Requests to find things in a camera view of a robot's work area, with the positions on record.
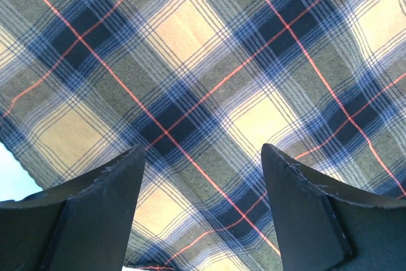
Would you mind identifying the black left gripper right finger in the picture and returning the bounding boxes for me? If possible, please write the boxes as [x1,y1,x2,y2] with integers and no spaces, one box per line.
[261,143,405,270]

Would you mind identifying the yellow plaid long sleeve shirt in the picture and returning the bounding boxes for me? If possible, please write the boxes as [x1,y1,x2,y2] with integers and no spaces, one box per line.
[1,0,405,270]

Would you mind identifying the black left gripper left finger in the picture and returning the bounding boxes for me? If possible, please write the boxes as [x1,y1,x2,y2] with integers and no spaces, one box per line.
[1,145,145,270]

